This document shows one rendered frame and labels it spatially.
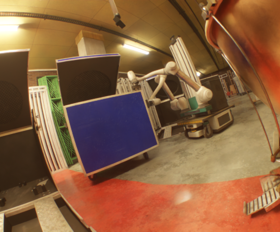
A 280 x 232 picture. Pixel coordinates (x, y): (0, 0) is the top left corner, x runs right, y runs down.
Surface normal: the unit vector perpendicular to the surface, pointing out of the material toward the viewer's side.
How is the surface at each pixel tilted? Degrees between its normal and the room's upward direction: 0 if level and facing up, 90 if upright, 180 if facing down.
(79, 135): 90
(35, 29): 180
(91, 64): 143
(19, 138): 90
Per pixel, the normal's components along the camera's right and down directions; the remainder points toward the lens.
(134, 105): 0.48, -0.18
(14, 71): 0.69, 0.55
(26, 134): 0.69, -0.24
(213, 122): -0.90, 0.28
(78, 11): 0.30, 0.95
